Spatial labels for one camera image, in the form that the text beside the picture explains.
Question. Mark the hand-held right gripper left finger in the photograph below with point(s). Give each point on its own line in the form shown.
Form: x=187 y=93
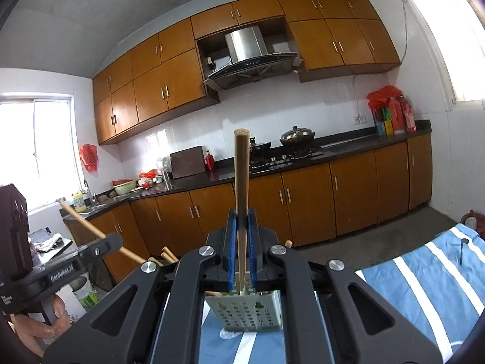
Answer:
x=232 y=252

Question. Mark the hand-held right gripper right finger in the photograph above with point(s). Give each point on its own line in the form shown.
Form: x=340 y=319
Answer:
x=252 y=252

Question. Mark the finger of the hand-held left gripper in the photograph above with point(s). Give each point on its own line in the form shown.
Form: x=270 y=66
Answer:
x=104 y=244

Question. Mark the green perforated utensil holder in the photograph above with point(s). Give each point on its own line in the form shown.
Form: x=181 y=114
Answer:
x=242 y=311

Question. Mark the person's left hand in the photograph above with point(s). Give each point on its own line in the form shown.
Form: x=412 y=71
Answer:
x=34 y=331

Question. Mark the crumpled white cloth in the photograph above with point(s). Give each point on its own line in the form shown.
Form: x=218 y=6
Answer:
x=45 y=242

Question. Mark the yellow dish soap bottle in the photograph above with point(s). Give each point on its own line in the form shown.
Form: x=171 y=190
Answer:
x=79 y=203

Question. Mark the white plastic bucket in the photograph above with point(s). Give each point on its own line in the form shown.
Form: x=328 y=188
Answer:
x=86 y=294

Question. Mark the steel faucet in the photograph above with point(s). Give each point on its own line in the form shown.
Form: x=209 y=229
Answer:
x=90 y=191

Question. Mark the stacked plastic basins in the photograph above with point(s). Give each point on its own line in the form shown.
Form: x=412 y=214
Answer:
x=124 y=187

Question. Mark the red white plastic bag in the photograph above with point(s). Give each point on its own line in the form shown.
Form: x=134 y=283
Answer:
x=147 y=178

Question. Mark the glass jars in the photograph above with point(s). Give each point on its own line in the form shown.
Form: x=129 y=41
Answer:
x=165 y=168

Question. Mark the black gas stove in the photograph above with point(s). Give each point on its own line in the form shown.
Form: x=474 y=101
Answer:
x=284 y=159

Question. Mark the dark cutting board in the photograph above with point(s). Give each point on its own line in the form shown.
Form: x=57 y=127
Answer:
x=187 y=162

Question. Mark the black wok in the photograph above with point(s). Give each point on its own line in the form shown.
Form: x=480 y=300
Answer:
x=261 y=147

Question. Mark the brown lower kitchen cabinets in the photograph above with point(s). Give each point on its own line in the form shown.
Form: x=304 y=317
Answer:
x=352 y=197

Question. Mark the wok with steel lid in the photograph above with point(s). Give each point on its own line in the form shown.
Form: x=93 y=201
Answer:
x=297 y=134

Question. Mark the black kitchen countertop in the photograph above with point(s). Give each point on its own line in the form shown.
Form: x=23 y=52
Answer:
x=341 y=146

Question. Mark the blue white striped tablecloth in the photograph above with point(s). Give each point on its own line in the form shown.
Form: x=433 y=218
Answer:
x=416 y=273

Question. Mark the colourful carton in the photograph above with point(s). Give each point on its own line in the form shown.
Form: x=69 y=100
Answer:
x=384 y=123

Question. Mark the steel range hood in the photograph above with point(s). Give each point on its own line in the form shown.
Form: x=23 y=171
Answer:
x=250 y=51

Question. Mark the red bottles on counter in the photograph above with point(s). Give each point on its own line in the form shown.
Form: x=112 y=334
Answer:
x=403 y=115

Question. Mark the bright window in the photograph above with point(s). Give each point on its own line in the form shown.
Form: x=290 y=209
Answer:
x=447 y=26

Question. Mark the window with metal frame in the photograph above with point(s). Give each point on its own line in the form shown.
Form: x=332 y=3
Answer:
x=34 y=151

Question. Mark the red bag on wall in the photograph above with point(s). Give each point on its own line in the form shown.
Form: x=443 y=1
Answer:
x=89 y=157

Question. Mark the white wall socket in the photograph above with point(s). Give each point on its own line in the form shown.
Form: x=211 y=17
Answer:
x=360 y=119

